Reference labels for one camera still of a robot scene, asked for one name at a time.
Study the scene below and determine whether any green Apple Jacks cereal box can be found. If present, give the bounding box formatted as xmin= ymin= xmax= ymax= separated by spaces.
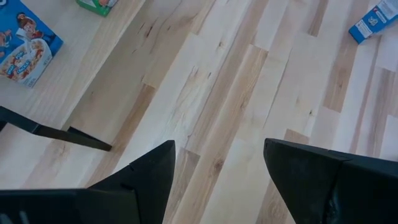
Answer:
xmin=76 ymin=0 xmax=119 ymax=17

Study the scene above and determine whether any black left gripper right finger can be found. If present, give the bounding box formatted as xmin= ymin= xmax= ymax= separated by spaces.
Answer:
xmin=263 ymin=138 xmax=398 ymax=224

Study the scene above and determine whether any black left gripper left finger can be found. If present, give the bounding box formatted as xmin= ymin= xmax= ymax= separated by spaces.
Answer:
xmin=0 ymin=140 xmax=176 ymax=224

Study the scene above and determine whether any blue Rice Krispies cereal box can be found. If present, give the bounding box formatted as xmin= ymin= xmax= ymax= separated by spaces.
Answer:
xmin=0 ymin=0 xmax=65 ymax=88
xmin=348 ymin=0 xmax=398 ymax=45

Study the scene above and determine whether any wooden shelf with black legs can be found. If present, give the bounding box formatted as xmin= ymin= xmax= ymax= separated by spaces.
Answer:
xmin=0 ymin=0 xmax=147 ymax=152

